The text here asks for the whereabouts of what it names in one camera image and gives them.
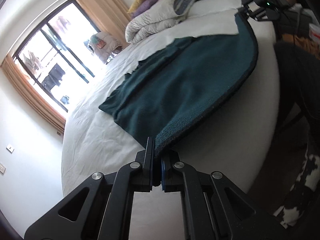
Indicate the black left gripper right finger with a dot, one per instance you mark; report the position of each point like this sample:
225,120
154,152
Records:
213,207

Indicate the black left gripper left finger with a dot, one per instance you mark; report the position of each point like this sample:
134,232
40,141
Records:
101,206

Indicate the dark green fleece cloth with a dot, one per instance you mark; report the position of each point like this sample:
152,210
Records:
177,86

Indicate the white bed sheet mattress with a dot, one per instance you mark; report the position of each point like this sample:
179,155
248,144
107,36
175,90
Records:
232,139

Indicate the folded grey white duvet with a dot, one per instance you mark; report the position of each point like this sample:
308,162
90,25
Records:
162,15

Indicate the black white patterned rug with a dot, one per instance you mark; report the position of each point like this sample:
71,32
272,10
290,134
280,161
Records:
300,194

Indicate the purple pillow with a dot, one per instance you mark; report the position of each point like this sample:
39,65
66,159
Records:
146,5

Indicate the beige left curtain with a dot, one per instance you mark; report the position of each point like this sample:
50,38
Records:
31,96

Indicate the beige curtain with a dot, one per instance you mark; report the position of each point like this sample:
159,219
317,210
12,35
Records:
109,16
31,96

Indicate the black framed window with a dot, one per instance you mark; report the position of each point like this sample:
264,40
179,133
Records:
56,56

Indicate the beige puffy jacket pile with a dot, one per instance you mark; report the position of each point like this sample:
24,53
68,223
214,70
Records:
103,45

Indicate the white wall switch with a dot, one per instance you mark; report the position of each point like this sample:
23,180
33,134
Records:
10,149

